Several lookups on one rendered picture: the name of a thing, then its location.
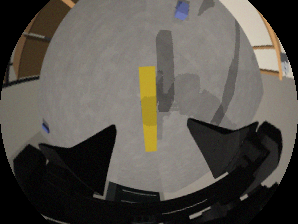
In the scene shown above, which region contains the yellow bar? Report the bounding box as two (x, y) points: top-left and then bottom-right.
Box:
(138, 67), (157, 152)

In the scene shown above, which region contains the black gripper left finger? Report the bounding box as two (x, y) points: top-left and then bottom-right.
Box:
(39, 124), (117, 196)

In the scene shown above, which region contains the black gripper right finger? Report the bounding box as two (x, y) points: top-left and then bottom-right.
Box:
(186, 119), (259, 180)

